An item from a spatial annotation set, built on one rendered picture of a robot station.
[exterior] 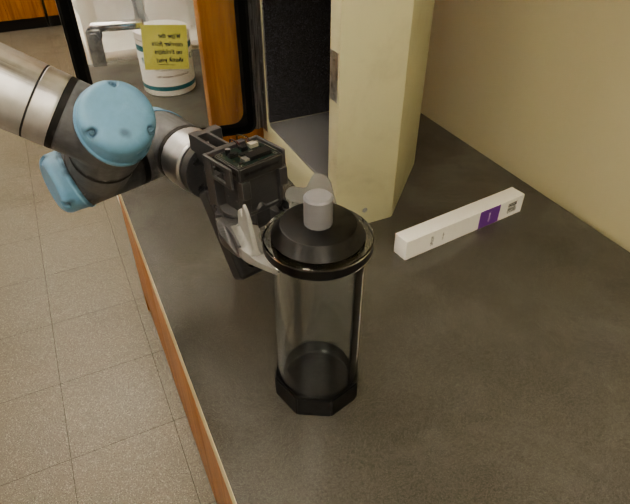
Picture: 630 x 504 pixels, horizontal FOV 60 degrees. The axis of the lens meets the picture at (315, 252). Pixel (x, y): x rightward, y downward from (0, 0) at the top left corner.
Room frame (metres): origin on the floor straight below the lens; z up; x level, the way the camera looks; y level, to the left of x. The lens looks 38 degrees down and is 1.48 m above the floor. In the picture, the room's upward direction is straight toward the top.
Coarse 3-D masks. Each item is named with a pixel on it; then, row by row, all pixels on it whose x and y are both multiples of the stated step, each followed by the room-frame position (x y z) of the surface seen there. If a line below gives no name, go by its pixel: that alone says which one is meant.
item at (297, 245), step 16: (320, 192) 0.43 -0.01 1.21; (304, 208) 0.42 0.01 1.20; (320, 208) 0.41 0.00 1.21; (336, 208) 0.45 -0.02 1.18; (288, 224) 0.42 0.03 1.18; (304, 224) 0.42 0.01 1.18; (320, 224) 0.41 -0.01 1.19; (336, 224) 0.42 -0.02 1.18; (352, 224) 0.42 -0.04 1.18; (272, 240) 0.42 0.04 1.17; (288, 240) 0.40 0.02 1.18; (304, 240) 0.40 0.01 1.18; (320, 240) 0.40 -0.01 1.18; (336, 240) 0.40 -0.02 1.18; (352, 240) 0.40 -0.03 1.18; (288, 256) 0.39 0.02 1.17; (304, 256) 0.39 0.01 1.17; (320, 256) 0.39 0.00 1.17; (336, 256) 0.39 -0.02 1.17
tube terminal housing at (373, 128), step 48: (336, 0) 0.75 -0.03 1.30; (384, 0) 0.77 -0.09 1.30; (432, 0) 0.95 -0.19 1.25; (336, 48) 0.75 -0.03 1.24; (384, 48) 0.77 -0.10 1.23; (384, 96) 0.77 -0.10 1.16; (336, 144) 0.74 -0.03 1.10; (384, 144) 0.77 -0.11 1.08; (336, 192) 0.74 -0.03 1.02; (384, 192) 0.78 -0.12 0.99
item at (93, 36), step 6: (90, 30) 0.93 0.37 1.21; (96, 30) 0.92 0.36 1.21; (90, 36) 0.92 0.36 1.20; (96, 36) 0.92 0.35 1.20; (90, 42) 0.92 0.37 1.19; (96, 42) 0.92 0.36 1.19; (90, 48) 0.92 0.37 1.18; (96, 48) 0.92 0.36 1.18; (102, 48) 0.92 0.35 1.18; (96, 54) 0.92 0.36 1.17; (102, 54) 0.92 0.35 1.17; (96, 60) 0.92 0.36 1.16; (102, 60) 0.92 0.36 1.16; (96, 66) 0.92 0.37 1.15
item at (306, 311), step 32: (352, 256) 0.39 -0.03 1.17; (288, 288) 0.39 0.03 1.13; (320, 288) 0.38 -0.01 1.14; (352, 288) 0.40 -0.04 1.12; (288, 320) 0.39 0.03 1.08; (320, 320) 0.38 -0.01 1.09; (352, 320) 0.40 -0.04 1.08; (288, 352) 0.39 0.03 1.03; (320, 352) 0.38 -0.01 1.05; (288, 384) 0.40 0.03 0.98; (320, 384) 0.38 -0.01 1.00
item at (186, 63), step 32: (96, 0) 0.94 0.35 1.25; (128, 0) 0.95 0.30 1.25; (160, 0) 0.97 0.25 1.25; (192, 0) 0.98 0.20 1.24; (224, 0) 1.00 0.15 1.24; (128, 32) 0.95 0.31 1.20; (160, 32) 0.97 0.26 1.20; (192, 32) 0.98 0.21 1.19; (224, 32) 1.00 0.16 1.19; (128, 64) 0.95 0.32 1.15; (160, 64) 0.96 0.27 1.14; (192, 64) 0.98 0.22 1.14; (224, 64) 0.99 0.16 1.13; (160, 96) 0.96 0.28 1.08; (192, 96) 0.98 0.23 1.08; (224, 96) 0.99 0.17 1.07
